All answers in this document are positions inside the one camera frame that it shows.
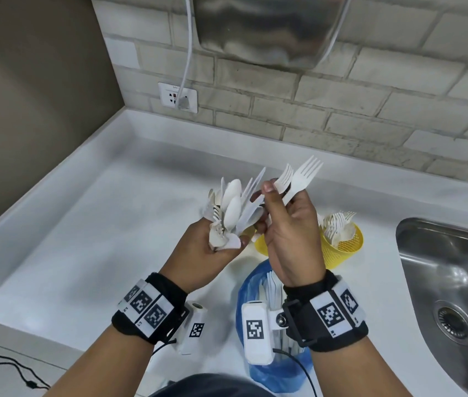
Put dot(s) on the person's right hand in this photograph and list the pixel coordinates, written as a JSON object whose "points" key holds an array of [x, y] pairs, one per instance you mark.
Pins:
{"points": [[296, 243]]}

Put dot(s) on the person's left hand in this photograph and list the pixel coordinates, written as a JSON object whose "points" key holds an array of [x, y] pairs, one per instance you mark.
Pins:
{"points": [[192, 256]]}

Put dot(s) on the bundle of white plastic cutlery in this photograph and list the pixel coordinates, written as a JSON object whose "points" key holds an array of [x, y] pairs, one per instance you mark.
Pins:
{"points": [[231, 206], [273, 287]]}

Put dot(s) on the white plastic fork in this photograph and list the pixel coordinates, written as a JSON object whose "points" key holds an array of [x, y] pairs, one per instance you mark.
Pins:
{"points": [[305, 173], [285, 179]]}

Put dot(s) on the blue plastic bag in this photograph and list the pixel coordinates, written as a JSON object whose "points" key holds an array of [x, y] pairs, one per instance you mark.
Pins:
{"points": [[267, 374]]}

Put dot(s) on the person's left forearm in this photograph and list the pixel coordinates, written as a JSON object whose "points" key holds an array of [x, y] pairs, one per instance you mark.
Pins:
{"points": [[101, 367]]}

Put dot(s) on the person's dark shorts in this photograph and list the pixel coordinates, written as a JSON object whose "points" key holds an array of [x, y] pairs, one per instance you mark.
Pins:
{"points": [[213, 386]]}

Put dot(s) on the black left wristband with markers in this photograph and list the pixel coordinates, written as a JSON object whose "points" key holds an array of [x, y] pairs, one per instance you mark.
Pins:
{"points": [[147, 310]]}

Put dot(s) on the black wristband with markers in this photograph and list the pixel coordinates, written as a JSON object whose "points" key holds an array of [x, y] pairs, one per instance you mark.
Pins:
{"points": [[325, 314], [147, 310]]}

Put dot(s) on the black right wristband with markers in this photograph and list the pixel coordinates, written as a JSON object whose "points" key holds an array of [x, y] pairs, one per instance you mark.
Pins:
{"points": [[325, 314]]}

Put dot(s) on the stainless steel sink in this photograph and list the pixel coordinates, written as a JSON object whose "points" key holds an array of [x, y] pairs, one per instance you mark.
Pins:
{"points": [[457, 293]]}

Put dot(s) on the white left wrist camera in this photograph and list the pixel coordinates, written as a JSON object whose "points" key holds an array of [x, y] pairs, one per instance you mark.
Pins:
{"points": [[194, 328]]}

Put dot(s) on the white wall socket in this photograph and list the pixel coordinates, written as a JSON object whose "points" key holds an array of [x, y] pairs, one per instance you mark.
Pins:
{"points": [[167, 97]]}

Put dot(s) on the stainless steel wall appliance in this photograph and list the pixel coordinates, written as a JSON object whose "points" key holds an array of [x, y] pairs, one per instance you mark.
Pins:
{"points": [[267, 28]]}

